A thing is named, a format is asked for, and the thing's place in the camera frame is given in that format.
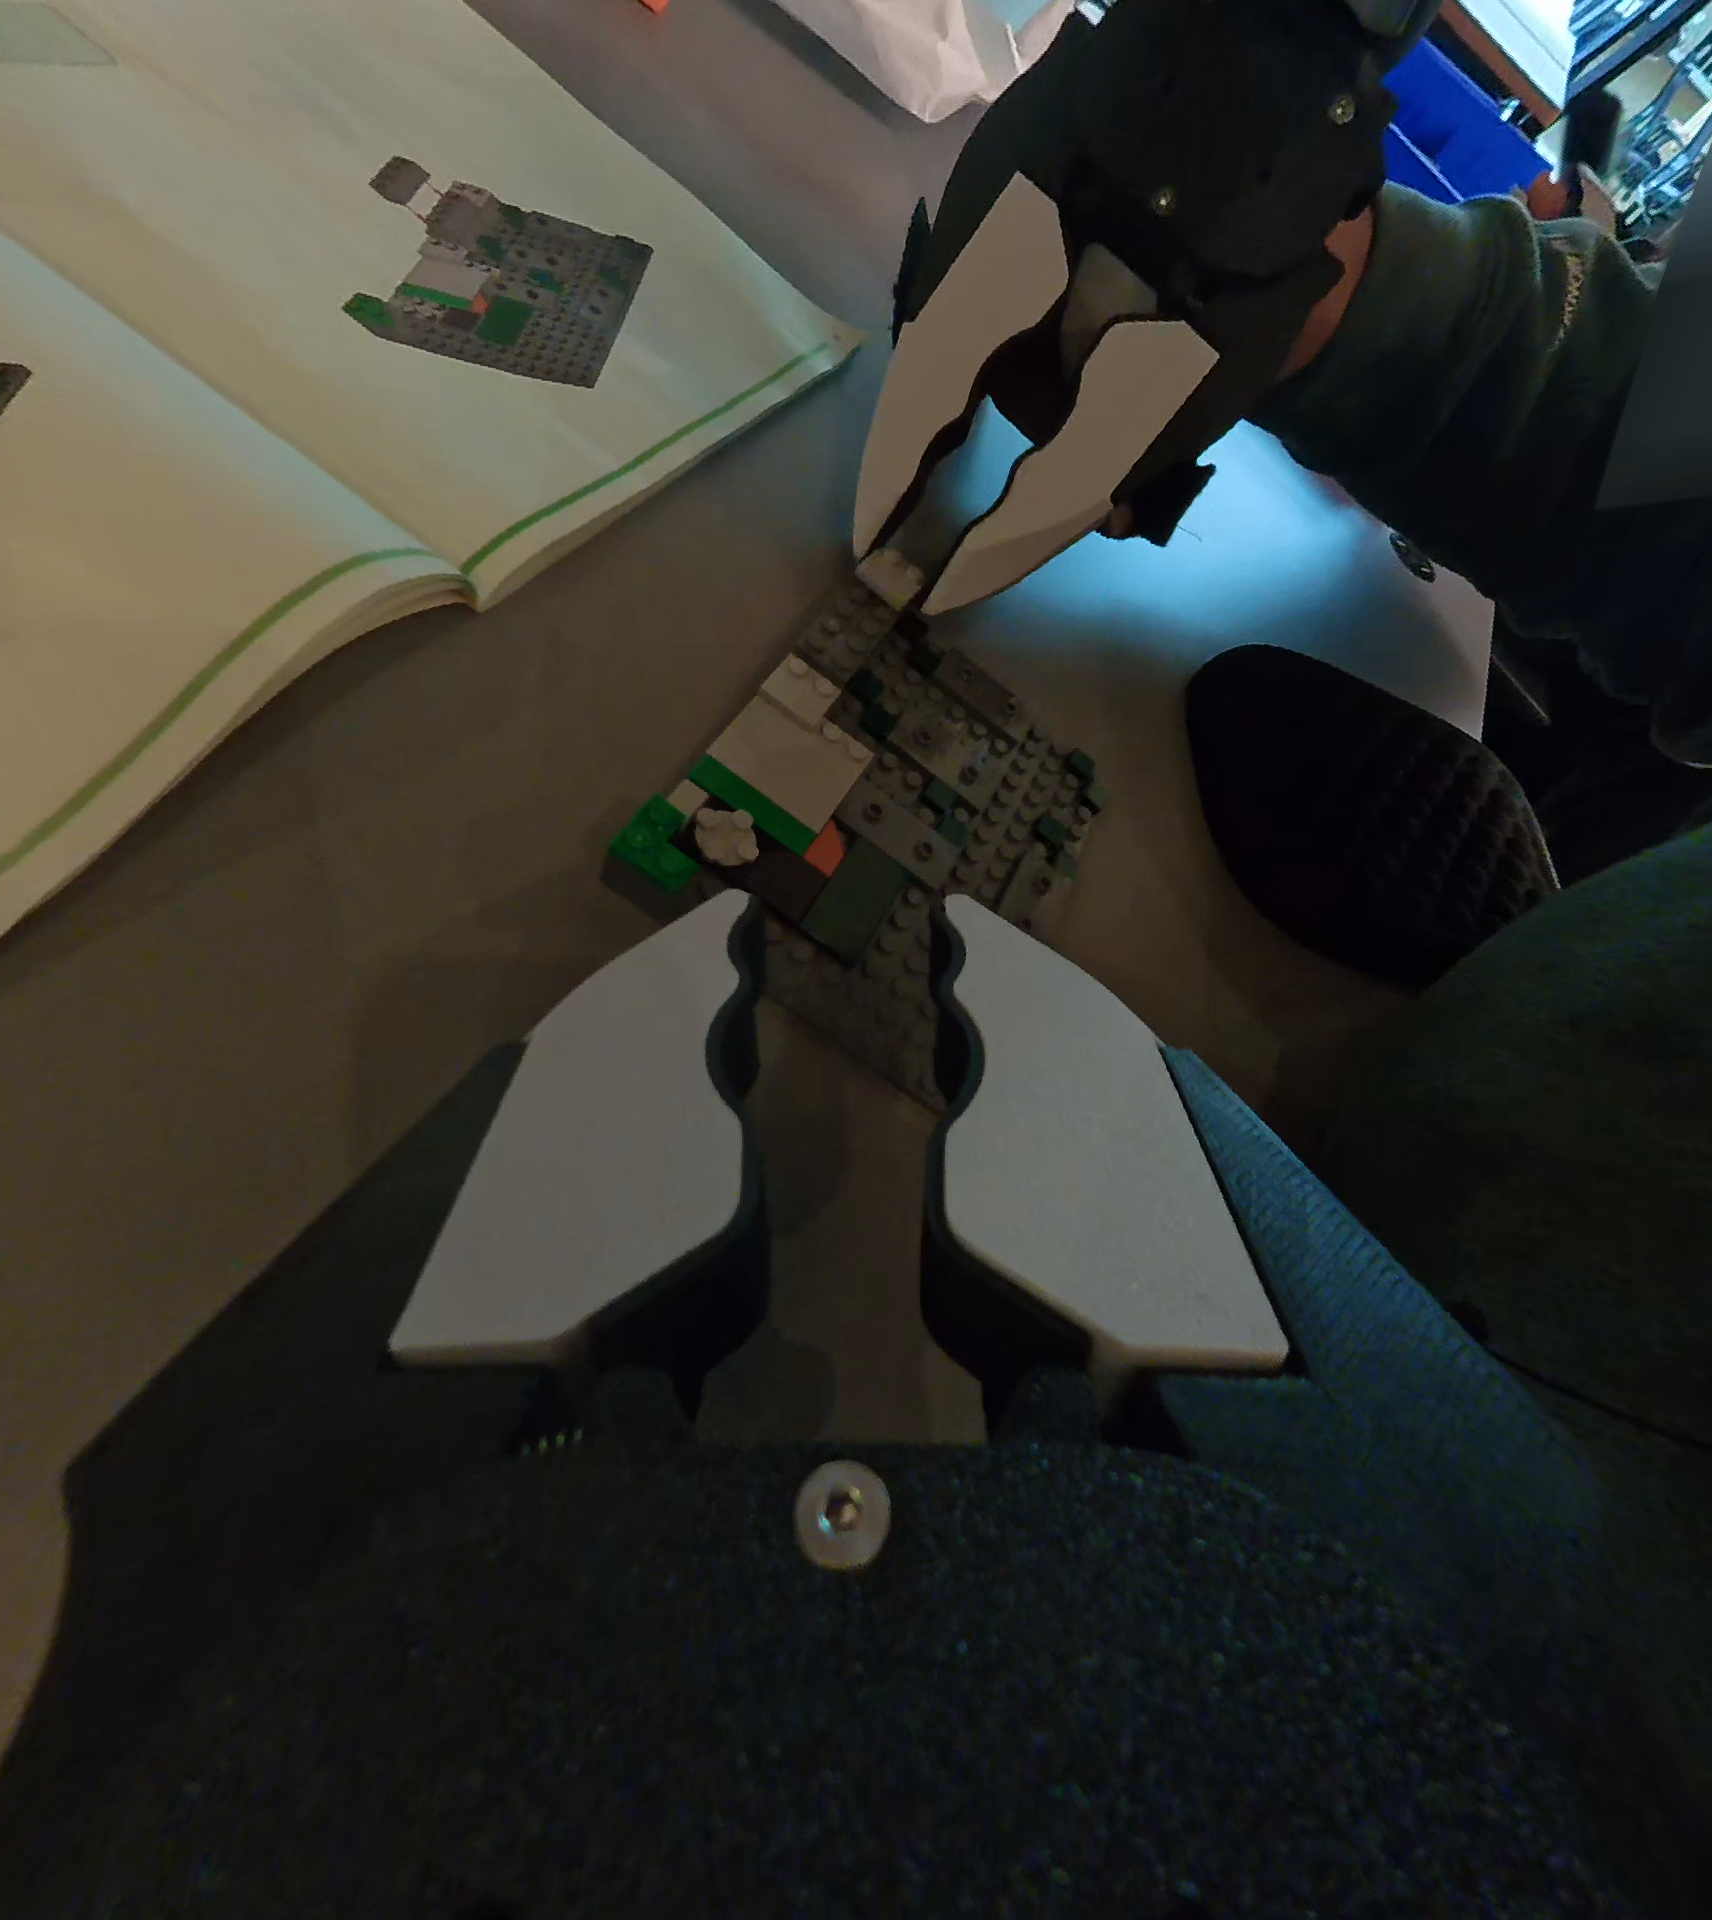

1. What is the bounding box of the white plastic bag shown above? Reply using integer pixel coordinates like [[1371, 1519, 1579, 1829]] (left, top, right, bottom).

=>
[[780, 0, 1086, 129]]

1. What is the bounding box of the grey desk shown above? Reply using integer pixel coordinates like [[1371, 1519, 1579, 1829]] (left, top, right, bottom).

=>
[[0, 0, 1497, 1920]]

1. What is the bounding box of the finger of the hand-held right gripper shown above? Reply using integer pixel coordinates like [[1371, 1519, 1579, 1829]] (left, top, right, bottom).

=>
[[924, 321, 1225, 620], [853, 168, 1069, 561]]

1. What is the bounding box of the black chair armrest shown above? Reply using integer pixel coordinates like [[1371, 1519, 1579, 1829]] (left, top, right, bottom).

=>
[[1188, 647, 1559, 992]]

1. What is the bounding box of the blue plastic bin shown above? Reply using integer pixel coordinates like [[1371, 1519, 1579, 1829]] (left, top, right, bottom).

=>
[[1383, 25, 1575, 207]]

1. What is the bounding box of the grey toy brick build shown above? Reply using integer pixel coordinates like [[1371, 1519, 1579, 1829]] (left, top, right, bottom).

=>
[[601, 581, 1114, 1114]]

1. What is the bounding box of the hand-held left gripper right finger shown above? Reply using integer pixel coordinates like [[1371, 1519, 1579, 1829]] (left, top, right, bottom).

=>
[[924, 895, 1294, 1377]]

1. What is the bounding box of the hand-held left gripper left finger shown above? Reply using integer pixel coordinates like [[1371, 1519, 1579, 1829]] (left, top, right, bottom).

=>
[[389, 890, 773, 1368]]

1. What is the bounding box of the open instruction booklet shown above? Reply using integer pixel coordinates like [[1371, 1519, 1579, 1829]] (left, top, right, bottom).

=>
[[0, 0, 865, 1027]]

